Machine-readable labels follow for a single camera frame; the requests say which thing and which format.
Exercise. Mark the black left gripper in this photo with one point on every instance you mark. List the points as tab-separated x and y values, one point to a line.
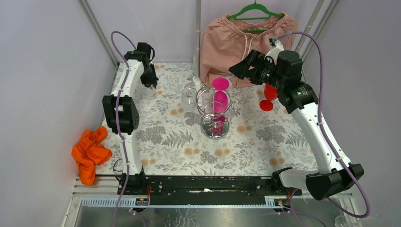
149	77

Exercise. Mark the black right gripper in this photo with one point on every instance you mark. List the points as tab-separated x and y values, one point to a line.
255	59

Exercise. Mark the red plastic wine glass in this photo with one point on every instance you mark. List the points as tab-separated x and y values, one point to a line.
270	94

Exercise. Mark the pink plastic wine glass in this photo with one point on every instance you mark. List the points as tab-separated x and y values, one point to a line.
219	105

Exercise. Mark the clear ribbed wine glass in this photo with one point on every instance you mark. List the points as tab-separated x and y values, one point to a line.
189	99

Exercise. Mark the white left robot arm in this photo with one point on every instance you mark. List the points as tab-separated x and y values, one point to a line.
137	72

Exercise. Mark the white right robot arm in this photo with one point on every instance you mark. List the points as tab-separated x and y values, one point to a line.
336	172

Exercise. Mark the orange cloth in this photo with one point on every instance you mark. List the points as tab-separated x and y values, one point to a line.
89	152

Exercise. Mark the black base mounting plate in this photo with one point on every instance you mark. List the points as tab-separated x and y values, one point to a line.
202	190

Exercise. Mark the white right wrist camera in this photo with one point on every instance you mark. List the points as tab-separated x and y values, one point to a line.
275	48

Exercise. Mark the pink drawstring shorts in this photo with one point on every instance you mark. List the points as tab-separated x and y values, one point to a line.
226	42

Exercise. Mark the chrome wire glass rack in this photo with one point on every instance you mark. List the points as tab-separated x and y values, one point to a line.
204	107

